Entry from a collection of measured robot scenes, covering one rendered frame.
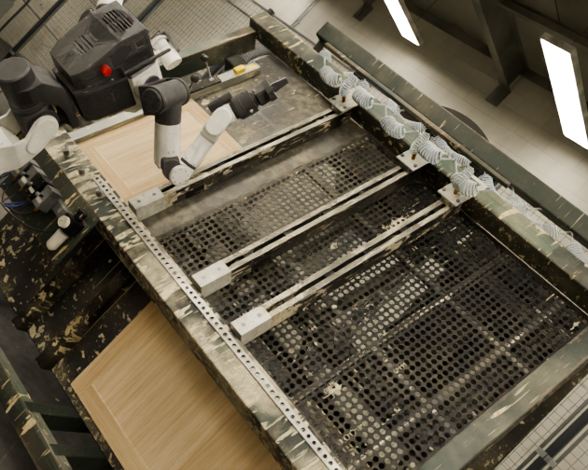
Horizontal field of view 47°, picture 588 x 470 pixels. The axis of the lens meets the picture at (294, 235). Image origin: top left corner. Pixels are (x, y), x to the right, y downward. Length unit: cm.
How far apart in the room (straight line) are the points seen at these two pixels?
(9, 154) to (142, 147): 67
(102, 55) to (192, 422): 128
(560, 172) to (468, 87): 162
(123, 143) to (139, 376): 96
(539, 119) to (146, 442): 629
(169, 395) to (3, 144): 103
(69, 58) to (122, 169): 60
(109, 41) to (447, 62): 678
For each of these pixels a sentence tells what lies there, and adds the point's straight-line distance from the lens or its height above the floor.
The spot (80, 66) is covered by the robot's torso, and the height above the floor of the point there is 118.
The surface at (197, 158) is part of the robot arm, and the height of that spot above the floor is 122.
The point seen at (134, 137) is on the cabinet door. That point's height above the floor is 108.
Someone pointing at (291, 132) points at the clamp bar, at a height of 155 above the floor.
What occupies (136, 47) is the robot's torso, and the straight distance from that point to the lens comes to 238.
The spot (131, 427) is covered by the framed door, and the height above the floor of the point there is 35.
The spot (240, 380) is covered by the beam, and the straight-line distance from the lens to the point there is 218.
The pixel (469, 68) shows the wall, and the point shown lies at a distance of 864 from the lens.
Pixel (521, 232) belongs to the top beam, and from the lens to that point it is 271.
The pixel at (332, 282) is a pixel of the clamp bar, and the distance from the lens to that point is 240.
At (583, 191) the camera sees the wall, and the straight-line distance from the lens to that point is 752.
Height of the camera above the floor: 135
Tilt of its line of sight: 2 degrees down
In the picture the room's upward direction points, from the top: 44 degrees clockwise
